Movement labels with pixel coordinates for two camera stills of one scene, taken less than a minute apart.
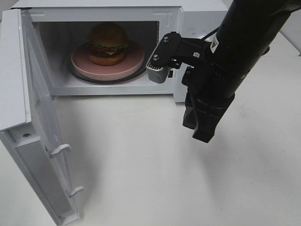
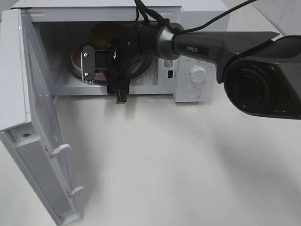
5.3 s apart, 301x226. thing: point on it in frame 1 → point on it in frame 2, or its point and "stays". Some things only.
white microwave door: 28,129 stays
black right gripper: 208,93 → 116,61
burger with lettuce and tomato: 107,43 stays
